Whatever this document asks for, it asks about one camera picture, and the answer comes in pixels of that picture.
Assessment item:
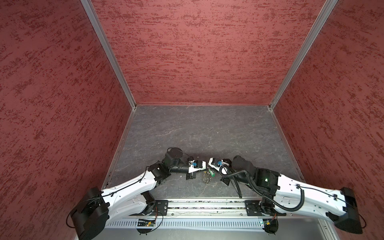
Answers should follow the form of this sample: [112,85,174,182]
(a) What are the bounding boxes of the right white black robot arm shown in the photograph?
[209,156,367,235]

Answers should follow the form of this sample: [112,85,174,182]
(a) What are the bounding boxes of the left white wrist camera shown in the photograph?
[188,160,207,174]

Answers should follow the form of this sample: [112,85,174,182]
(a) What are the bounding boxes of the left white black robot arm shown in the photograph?
[69,148,208,240]

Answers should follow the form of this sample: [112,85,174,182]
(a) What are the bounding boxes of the right aluminium corner post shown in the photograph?
[269,0,338,112]

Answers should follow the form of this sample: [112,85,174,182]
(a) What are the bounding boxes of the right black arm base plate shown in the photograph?
[245,200,278,217]

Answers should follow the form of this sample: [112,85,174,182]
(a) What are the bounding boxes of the left aluminium corner post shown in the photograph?
[81,0,137,111]

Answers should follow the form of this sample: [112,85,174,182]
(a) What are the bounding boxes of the aluminium front rail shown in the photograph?
[86,197,319,218]

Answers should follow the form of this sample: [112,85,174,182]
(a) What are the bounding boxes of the white slotted cable duct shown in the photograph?
[91,218,268,232]

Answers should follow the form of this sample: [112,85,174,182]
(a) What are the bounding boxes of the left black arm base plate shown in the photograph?
[133,200,169,216]

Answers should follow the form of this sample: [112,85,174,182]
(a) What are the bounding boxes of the aluminium corner post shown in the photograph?
[269,0,338,112]
[81,0,137,111]

